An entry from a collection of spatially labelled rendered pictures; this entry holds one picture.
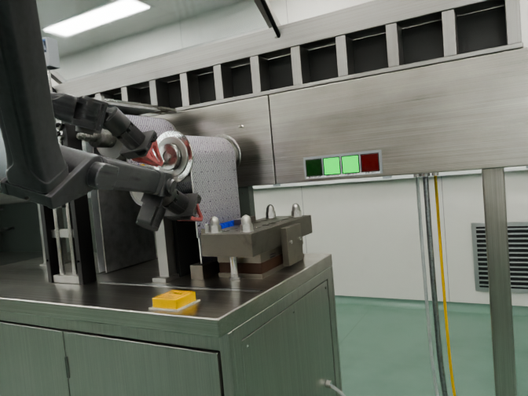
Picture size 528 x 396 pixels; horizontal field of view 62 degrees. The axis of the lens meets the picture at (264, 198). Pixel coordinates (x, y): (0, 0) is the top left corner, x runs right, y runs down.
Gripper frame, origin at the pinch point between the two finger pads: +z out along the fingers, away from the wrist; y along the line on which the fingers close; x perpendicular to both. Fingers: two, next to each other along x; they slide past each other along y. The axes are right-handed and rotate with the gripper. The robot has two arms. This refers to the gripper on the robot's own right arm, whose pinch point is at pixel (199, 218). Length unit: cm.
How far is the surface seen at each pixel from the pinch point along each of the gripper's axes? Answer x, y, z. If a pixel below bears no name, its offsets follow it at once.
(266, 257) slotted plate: -8.5, 18.9, 8.8
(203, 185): 9.4, 0.2, -1.8
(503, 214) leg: 17, 76, 44
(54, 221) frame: -5.6, -44.0, -13.3
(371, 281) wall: 57, -27, 272
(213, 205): 6.0, 0.2, 4.5
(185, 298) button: -25.9, 13.5, -14.6
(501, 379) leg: -27, 73, 70
